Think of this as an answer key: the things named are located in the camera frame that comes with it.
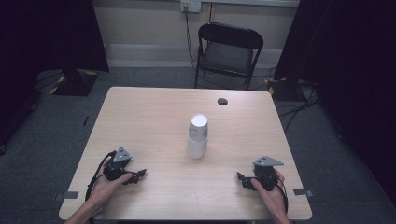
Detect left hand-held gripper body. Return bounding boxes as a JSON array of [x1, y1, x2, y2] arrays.
[[103, 146, 133, 182]]

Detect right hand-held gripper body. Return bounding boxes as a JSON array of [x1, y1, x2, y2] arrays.
[[252, 155, 285, 191]]

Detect person's right hand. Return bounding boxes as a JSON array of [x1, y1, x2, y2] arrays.
[[249, 168, 288, 217]]

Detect person's left hand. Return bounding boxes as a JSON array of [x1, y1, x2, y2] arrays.
[[88, 156, 134, 209]]

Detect grey tape strip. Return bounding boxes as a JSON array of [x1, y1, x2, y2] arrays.
[[292, 188, 315, 199], [53, 190, 79, 202]]

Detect white paper cup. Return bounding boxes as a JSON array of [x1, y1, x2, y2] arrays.
[[186, 133, 209, 160], [188, 113, 209, 145]]

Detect black stand base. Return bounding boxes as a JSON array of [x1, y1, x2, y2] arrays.
[[265, 77, 309, 103], [49, 68, 100, 97]]

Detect black folding chair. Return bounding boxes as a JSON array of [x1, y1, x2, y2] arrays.
[[193, 21, 265, 91]]

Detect black curtain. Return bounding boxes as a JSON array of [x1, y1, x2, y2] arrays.
[[0, 0, 110, 147], [273, 0, 396, 200]]

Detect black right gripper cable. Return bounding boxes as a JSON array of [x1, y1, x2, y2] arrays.
[[275, 182, 290, 215]]

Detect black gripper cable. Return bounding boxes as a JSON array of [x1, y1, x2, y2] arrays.
[[84, 150, 118, 202], [275, 182, 290, 215]]

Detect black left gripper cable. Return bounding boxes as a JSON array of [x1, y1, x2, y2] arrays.
[[84, 150, 118, 202]]

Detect black floor cables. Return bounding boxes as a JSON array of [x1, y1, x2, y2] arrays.
[[275, 78, 323, 133]]

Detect braided power cable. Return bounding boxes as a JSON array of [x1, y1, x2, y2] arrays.
[[183, 5, 200, 72]]

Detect white wall socket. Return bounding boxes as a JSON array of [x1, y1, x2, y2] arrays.
[[179, 0, 203, 14]]

